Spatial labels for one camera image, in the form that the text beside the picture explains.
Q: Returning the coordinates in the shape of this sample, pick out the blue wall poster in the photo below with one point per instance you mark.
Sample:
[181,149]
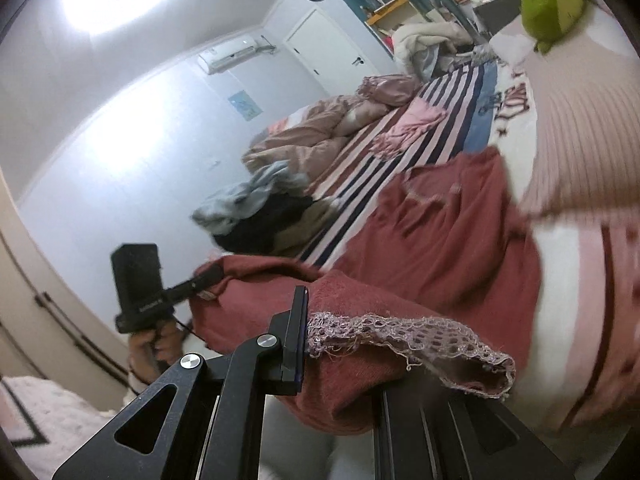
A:
[245,105]

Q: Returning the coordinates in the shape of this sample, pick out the pile of grey black clothes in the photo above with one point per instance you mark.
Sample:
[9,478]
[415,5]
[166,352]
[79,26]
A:
[270,214]

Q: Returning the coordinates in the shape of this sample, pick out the pink garment on bed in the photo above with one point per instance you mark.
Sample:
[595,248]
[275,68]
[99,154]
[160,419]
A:
[419,117]

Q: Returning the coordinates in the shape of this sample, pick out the beige striped pillow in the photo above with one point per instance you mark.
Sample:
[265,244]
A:
[585,91]

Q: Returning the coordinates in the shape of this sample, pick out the person's left hand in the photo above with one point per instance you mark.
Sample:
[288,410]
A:
[150,350]

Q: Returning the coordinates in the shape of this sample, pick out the clothes heap on chair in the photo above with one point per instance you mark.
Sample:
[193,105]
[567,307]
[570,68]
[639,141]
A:
[417,46]

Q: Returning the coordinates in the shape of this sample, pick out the mauve satin garment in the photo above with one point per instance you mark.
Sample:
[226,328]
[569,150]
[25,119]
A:
[393,90]

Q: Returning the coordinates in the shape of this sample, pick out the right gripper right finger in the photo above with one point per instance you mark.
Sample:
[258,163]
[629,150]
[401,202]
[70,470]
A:
[424,430]

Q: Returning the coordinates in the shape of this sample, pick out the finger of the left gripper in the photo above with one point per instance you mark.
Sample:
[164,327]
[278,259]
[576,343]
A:
[202,281]

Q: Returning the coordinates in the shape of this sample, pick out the white air conditioner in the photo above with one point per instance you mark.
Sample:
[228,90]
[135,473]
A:
[219,58]

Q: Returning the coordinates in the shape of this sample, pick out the white door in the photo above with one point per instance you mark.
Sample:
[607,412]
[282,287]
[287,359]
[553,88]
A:
[329,54]

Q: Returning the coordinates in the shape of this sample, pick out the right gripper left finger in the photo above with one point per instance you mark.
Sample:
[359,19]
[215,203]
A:
[202,419]

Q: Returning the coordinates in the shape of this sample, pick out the striped bed sheet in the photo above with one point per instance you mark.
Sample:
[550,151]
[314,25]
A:
[579,389]

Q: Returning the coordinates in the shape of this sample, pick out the dark red lace-trimmed top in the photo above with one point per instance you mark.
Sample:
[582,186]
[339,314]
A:
[444,275]

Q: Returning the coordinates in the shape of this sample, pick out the beige rumpled duvet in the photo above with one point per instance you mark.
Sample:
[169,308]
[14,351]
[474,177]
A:
[311,138]

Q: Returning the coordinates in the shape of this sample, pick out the green plush toy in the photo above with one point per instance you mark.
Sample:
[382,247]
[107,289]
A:
[548,21]

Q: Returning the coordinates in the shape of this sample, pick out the yellow white shelf unit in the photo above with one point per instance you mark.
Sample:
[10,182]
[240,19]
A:
[384,21]

